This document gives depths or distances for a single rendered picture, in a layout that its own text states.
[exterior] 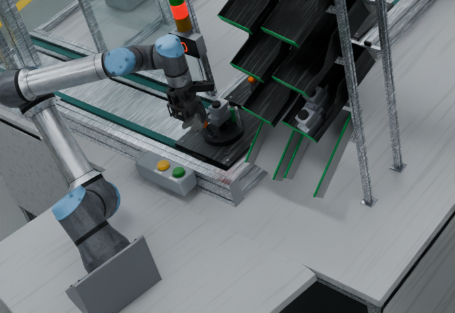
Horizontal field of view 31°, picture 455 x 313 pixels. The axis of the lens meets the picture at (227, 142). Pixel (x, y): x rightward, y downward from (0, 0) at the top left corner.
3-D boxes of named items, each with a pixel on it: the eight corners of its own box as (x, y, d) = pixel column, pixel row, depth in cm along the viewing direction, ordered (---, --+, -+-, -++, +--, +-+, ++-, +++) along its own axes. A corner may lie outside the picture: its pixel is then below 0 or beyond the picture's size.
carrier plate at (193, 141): (229, 170, 258) (228, 165, 257) (176, 148, 273) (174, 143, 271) (275, 125, 270) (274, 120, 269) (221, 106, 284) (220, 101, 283)
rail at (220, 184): (235, 207, 258) (228, 183, 251) (59, 127, 311) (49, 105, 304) (246, 196, 261) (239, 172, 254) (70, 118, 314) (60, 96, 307)
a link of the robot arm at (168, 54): (155, 33, 240) (183, 31, 238) (165, 63, 247) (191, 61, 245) (148, 49, 235) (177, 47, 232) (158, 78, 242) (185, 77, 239)
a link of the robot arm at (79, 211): (66, 247, 238) (39, 210, 238) (87, 235, 251) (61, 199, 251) (96, 225, 234) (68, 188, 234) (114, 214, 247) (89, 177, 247)
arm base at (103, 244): (88, 274, 232) (68, 245, 233) (88, 274, 247) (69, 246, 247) (132, 242, 236) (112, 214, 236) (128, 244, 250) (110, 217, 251)
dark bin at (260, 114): (274, 127, 232) (261, 116, 227) (244, 110, 241) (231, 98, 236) (331, 49, 234) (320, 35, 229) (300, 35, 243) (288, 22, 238)
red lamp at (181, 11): (181, 20, 263) (177, 7, 260) (170, 17, 266) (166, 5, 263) (191, 12, 265) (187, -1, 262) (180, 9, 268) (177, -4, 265)
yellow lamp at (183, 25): (185, 33, 266) (181, 21, 263) (174, 30, 269) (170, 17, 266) (195, 25, 268) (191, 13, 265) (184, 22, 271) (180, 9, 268)
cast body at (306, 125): (311, 137, 225) (300, 126, 220) (300, 131, 228) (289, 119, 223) (330, 114, 225) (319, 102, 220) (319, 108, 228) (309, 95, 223)
